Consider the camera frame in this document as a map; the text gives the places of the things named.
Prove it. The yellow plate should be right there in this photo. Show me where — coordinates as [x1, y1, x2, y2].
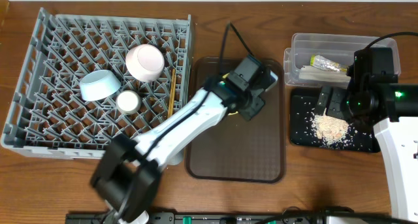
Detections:
[222, 72, 239, 116]

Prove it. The green snack wrapper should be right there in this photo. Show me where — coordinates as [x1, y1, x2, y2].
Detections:
[310, 55, 347, 72]

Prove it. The wooden chopstick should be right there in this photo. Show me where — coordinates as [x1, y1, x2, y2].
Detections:
[169, 69, 178, 118]
[167, 69, 176, 119]

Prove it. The white bowl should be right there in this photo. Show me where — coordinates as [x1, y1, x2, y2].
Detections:
[125, 44, 165, 82]

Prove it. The white paper cup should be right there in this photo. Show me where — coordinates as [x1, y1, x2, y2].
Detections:
[116, 90, 141, 115]

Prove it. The light blue bowl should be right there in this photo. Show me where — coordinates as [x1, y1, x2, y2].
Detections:
[79, 70, 121, 101]

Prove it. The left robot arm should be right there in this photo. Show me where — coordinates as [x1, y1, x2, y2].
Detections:
[90, 54, 278, 223]

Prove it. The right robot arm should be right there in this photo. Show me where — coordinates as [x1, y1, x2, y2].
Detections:
[315, 47, 417, 222]

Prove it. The food scraps pile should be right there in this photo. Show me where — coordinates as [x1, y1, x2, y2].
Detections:
[311, 115, 349, 145]

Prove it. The black tray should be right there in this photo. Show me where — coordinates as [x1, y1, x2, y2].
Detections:
[290, 88, 380, 153]

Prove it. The brown serving tray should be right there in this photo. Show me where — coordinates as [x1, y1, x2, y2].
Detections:
[185, 59, 286, 184]

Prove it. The clear plastic bin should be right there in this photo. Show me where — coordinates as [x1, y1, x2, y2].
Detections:
[283, 33, 402, 88]

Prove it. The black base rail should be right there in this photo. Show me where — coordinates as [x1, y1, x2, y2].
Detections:
[64, 207, 418, 224]

